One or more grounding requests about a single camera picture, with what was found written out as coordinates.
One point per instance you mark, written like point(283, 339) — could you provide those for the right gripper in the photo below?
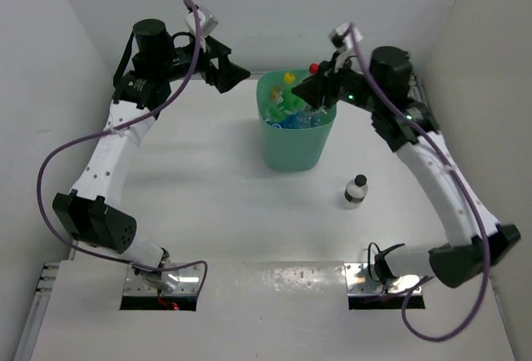
point(318, 90)

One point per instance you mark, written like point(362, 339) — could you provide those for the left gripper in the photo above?
point(225, 73)

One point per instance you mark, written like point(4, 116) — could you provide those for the red cap red label bottle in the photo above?
point(313, 69)

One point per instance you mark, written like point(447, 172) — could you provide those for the green plastic bottle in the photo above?
point(284, 105)

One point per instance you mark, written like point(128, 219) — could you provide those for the yellow cap orange label bottle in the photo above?
point(277, 90)

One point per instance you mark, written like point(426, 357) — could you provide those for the black cap small bottle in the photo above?
point(356, 190)

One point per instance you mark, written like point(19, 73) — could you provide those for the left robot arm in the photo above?
point(151, 61)

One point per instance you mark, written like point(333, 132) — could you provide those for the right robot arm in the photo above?
point(476, 239)

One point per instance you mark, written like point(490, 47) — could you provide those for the green plastic bin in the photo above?
point(291, 149)

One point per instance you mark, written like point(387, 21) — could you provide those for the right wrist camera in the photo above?
point(343, 37)

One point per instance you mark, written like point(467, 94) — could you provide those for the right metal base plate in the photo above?
point(359, 284)

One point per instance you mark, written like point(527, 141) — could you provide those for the metal base plate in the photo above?
point(174, 283)
point(359, 284)

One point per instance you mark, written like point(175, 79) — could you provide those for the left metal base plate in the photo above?
point(174, 283)

